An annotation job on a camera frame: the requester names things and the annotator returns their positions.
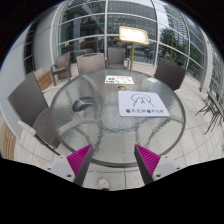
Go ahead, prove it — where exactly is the tan tape roll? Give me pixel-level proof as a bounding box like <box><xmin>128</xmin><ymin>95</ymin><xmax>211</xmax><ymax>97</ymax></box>
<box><xmin>114</xmin><ymin>84</ymin><xmax>129</xmax><ymax>92</ymax></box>

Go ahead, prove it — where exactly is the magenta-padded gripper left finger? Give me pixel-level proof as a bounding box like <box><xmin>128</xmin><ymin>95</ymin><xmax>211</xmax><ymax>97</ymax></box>
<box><xmin>47</xmin><ymin>143</ymin><xmax>95</xmax><ymax>187</ymax></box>

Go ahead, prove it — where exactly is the gold menu sign stand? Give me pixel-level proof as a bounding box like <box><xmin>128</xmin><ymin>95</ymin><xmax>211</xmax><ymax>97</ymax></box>
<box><xmin>118</xmin><ymin>25</ymin><xmax>150</xmax><ymax>71</ymax></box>

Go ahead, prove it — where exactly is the printed picture menu sheet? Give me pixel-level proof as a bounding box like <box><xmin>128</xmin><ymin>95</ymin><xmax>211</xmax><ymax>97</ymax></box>
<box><xmin>104</xmin><ymin>74</ymin><xmax>135</xmax><ymax>86</ymax></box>

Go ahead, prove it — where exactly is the grey wicker chair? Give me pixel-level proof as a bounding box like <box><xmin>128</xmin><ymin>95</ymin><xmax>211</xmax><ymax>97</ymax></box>
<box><xmin>6</xmin><ymin>70</ymin><xmax>63</xmax><ymax>156</ymax></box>
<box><xmin>153</xmin><ymin>57</ymin><xmax>188</xmax><ymax>92</ymax></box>
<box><xmin>75</xmin><ymin>52</ymin><xmax>107</xmax><ymax>76</ymax></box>

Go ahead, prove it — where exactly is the black computer mouse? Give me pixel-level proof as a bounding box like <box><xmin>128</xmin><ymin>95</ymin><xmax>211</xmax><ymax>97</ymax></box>
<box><xmin>72</xmin><ymin>96</ymin><xmax>95</xmax><ymax>113</ymax></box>

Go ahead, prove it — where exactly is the grey wicker armchair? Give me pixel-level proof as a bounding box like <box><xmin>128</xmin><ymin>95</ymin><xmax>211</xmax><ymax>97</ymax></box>
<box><xmin>105</xmin><ymin>46</ymin><xmax>131</xmax><ymax>70</ymax></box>
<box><xmin>49</xmin><ymin>51</ymin><xmax>72</xmax><ymax>87</ymax></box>

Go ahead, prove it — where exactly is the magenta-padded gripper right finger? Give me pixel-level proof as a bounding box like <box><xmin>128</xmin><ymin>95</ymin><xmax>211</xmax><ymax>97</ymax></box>
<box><xmin>133</xmin><ymin>143</ymin><xmax>181</xmax><ymax>186</ymax></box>

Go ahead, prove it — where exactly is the dark metal outdoor table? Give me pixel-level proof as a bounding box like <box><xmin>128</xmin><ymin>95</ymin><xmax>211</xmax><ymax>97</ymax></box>
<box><xmin>195</xmin><ymin>90</ymin><xmax>224</xmax><ymax>136</ymax></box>

